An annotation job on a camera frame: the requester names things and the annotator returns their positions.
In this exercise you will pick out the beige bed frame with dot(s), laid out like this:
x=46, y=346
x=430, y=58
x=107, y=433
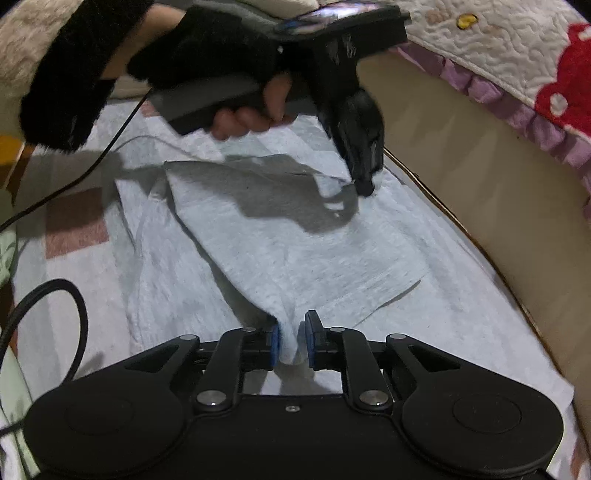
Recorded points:
x=508, y=207

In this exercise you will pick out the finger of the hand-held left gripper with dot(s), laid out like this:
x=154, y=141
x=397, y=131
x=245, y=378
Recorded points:
x=362, y=138

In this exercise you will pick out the white red printed quilt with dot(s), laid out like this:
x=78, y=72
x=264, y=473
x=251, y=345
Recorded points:
x=508, y=46

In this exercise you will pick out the person's left hand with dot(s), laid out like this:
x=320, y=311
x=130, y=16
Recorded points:
x=212, y=50

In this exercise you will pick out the light grey t-shirt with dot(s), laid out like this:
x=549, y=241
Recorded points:
x=286, y=249

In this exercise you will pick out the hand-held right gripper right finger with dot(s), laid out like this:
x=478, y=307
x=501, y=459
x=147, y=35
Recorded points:
x=310, y=344

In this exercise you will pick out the pale green cloth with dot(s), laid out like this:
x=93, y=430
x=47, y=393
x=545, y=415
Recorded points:
x=14, y=415

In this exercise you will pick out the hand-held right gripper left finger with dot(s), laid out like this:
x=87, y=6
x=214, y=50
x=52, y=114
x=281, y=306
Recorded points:
x=276, y=344

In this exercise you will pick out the person's left forearm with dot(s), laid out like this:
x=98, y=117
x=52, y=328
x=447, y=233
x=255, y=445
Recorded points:
x=69, y=69

